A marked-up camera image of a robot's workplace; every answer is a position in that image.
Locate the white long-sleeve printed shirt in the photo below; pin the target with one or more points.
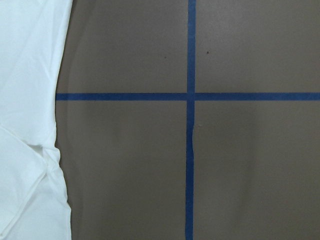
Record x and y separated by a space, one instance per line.
33 193

